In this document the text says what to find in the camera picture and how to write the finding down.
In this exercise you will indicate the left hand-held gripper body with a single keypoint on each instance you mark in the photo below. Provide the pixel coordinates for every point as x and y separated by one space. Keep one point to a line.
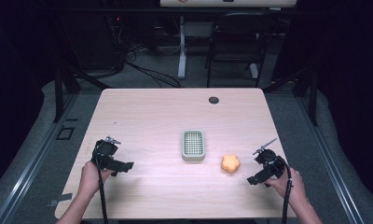
105 152

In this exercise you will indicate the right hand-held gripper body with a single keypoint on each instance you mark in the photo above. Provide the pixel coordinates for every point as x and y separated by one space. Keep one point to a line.
270 163

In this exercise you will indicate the person's right hand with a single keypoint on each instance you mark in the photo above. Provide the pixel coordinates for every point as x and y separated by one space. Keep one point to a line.
292 186

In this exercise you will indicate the person's left hand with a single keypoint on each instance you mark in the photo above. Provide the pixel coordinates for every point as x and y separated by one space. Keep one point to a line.
89 179

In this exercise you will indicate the orange flower-shaped soap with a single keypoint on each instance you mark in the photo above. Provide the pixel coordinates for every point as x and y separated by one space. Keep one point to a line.
230 163

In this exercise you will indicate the green soap dish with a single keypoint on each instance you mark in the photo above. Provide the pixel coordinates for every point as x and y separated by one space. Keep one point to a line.
193 145

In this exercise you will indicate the black metal stand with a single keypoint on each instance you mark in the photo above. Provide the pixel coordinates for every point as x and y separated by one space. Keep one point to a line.
309 93
63 90

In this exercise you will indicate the black table grommet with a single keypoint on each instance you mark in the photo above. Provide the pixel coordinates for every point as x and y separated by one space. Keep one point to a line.
213 100

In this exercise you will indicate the black chair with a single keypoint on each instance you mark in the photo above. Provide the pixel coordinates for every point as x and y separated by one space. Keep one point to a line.
237 46

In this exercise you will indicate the white desk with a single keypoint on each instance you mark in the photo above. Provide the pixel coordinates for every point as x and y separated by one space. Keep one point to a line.
182 46

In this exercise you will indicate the aluminium floor rail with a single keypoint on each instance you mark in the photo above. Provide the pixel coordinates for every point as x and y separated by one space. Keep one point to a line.
32 158
327 161

